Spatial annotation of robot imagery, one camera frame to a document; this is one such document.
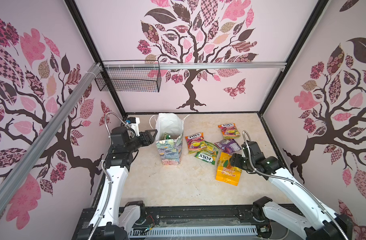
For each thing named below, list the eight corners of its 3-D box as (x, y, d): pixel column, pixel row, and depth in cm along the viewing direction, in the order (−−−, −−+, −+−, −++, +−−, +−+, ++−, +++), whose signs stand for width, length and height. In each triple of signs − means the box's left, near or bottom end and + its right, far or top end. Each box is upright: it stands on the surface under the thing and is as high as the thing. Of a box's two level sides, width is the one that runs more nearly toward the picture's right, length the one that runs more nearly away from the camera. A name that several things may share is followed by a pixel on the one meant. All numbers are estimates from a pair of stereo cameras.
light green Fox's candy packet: (194, 158, 96) (194, 156, 94) (199, 144, 103) (199, 142, 101) (214, 165, 93) (215, 163, 91) (218, 150, 100) (219, 148, 98)
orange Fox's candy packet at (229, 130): (224, 140, 105) (225, 137, 103) (218, 126, 113) (219, 124, 111) (239, 137, 107) (241, 134, 104) (232, 124, 115) (233, 121, 113)
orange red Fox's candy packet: (189, 154, 98) (189, 152, 95) (184, 139, 106) (184, 136, 103) (208, 149, 100) (209, 146, 97) (202, 135, 108) (202, 132, 105)
